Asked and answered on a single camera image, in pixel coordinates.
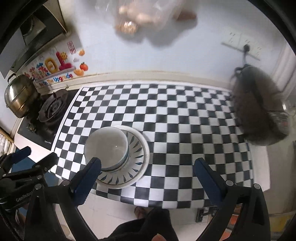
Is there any white blue-leaf plate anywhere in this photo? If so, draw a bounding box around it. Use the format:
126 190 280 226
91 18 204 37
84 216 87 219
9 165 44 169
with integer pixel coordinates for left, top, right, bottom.
96 126 150 189

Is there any white wall socket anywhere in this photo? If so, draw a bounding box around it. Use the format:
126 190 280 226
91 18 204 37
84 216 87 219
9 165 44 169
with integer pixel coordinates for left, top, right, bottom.
221 29 263 60

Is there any steel steamer pot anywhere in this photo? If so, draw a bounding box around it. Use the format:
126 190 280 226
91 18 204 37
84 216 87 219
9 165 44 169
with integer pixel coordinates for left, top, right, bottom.
4 73 40 118

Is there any black range hood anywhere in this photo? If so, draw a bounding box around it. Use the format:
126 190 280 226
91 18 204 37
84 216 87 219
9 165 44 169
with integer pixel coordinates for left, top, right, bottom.
1 1 67 77

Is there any right hand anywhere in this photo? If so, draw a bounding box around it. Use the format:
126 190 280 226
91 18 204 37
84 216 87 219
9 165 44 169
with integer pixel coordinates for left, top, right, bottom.
152 233 166 241

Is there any plastic bag of eggs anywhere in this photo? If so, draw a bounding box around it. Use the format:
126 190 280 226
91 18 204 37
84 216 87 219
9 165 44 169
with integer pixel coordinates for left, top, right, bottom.
95 1 197 35

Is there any checkerboard mat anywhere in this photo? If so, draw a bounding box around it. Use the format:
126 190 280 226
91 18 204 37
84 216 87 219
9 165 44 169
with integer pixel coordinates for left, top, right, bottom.
51 84 253 209

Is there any black power cable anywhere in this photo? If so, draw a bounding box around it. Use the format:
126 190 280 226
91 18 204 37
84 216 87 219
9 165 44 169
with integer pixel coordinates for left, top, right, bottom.
233 44 251 75

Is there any black glass cooktop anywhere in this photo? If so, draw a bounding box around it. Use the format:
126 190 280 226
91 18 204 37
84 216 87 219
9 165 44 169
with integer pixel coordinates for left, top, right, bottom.
18 89 78 150

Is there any colourful wall sticker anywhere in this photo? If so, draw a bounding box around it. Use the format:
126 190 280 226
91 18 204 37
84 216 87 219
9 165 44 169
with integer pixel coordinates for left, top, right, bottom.
20 39 89 88

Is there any white bowl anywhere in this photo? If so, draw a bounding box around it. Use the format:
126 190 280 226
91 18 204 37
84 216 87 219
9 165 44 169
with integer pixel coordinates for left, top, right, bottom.
84 127 130 172

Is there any brown rice cooker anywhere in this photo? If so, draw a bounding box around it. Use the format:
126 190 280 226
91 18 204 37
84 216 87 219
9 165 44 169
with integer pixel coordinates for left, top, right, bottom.
231 64 290 146

